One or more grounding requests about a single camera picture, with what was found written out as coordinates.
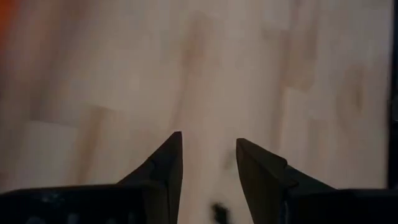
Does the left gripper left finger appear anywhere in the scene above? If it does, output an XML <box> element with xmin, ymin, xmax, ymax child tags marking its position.
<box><xmin>116</xmin><ymin>131</ymin><xmax>184</xmax><ymax>224</ymax></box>

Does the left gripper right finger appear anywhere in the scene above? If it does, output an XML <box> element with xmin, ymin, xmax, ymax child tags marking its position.
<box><xmin>235</xmin><ymin>138</ymin><xmax>336</xmax><ymax>224</ymax></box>

